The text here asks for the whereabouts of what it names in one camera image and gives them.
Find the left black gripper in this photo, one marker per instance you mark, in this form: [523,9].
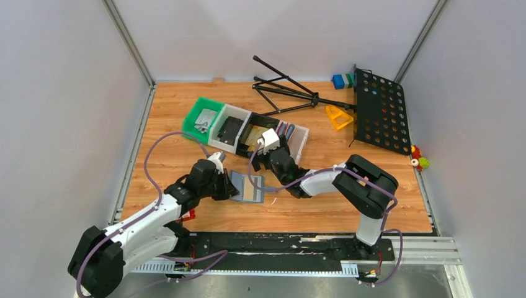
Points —
[229,189]

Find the blue card holder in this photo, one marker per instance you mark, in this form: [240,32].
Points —
[289,131]
[237,179]

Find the black plastic bin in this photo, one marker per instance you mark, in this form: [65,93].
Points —
[254,119]

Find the black cards stack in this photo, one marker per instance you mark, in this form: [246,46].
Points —
[229,130]

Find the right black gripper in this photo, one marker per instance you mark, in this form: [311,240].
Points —
[258,158]

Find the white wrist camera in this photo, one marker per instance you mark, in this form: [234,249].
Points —
[218,158]
[269,140]

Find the colourful toy pile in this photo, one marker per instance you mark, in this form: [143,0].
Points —
[417,160]

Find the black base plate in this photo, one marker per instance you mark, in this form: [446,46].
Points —
[279,251]

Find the silver cards stack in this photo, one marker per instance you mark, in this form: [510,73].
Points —
[204,120]

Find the gold credit card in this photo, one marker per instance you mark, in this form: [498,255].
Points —
[250,192]

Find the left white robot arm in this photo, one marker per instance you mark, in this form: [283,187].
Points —
[103,257]

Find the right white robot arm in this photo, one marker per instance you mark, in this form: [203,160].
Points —
[367,187]

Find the yellow triangle toy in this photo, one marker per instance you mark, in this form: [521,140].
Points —
[339,119]

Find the white bin with card holders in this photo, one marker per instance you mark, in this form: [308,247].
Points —
[297,142]

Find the black folded tripod stand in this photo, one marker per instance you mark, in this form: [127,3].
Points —
[286,86]

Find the white bin with black cards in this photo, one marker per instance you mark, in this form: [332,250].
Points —
[227,111]

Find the blue green toy blocks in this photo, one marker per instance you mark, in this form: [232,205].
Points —
[343,81]

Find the green plastic bin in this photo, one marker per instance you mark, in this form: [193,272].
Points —
[188,123]

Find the red card holder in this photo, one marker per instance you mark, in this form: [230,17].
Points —
[281,129]

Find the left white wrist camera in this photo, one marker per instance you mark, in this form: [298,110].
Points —
[218,158]

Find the red toy brick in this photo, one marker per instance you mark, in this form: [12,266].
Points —
[188,215]

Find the black perforated music desk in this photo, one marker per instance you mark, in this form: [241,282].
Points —
[380,114]

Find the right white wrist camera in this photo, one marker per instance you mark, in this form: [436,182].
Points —
[269,140]

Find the gold cards stack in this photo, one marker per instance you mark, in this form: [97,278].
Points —
[254,134]

